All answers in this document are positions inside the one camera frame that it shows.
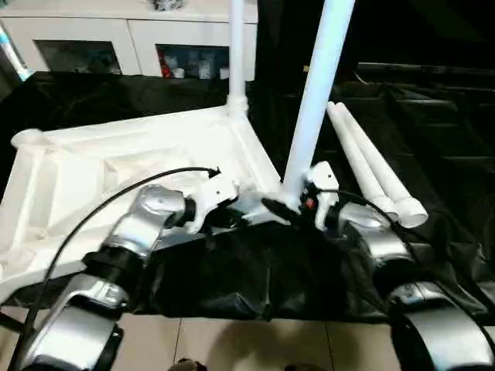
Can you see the white plastic table leg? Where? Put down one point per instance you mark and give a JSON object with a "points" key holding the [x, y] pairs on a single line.
{"points": [[317, 96], [359, 162], [236, 58], [386, 170]]}

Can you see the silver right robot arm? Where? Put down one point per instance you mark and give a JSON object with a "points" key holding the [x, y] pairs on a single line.
{"points": [[386, 239]]}

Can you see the black glossy mat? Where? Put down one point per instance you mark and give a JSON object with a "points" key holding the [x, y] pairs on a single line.
{"points": [[425, 154]]}

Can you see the small white jar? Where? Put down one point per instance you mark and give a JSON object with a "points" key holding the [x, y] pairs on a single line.
{"points": [[224, 72]]}

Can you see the dark brown round object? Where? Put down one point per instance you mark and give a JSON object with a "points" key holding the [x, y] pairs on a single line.
{"points": [[189, 365]]}

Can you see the red white bottle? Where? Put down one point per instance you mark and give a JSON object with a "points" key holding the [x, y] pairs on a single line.
{"points": [[166, 69]]}

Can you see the black horizontal bar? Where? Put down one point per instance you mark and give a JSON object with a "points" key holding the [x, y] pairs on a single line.
{"points": [[425, 69]]}

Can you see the black backdrop cloth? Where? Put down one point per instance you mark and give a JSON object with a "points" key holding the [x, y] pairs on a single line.
{"points": [[406, 31]]}

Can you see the white glass-door cabinet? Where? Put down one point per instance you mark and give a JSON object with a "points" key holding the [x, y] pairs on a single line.
{"points": [[127, 31]]}

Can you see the dark object on cabinet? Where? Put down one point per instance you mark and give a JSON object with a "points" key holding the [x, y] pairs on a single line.
{"points": [[168, 4]]}

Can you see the pale blue white pole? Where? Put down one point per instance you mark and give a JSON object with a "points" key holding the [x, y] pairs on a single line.
{"points": [[15, 58]]}

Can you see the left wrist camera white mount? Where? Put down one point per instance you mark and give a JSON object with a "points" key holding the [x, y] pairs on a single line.
{"points": [[216, 193]]}

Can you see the black metal table frame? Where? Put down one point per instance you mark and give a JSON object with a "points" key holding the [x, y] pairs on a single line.
{"points": [[9, 320]]}

